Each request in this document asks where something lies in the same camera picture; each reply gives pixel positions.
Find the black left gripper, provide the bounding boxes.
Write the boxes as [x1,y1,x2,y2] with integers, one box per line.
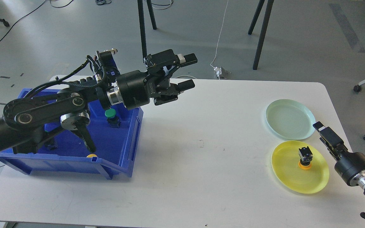
[116,49,198,110]

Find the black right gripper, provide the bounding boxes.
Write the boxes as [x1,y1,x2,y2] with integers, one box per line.
[313,121,365,187]

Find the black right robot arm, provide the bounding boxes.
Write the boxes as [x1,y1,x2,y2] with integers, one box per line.
[313,122,365,219]

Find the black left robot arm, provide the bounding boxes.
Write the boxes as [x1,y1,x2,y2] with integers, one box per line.
[0,49,198,154]

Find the yellow plate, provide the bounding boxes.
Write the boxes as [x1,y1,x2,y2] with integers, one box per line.
[271,141,330,194]

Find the light green plate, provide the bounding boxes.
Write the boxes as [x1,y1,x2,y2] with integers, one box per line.
[265,99,315,140]

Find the white power adapter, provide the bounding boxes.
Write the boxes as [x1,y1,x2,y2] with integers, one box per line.
[213,66,230,80]

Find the black stand leg left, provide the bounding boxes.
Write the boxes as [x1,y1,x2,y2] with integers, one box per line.
[137,0,157,58]

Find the black stand leg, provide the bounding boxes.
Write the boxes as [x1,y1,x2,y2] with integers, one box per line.
[248,0,274,70]
[137,0,157,58]

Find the black stand leg right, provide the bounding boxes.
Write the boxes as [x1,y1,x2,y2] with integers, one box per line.
[248,0,274,70]

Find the blue plastic bin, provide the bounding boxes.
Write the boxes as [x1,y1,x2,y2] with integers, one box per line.
[0,100,143,180]

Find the white cable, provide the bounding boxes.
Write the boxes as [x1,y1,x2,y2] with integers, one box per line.
[210,0,230,67]

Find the black floor cable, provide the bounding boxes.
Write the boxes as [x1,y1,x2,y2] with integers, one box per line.
[0,0,75,56]

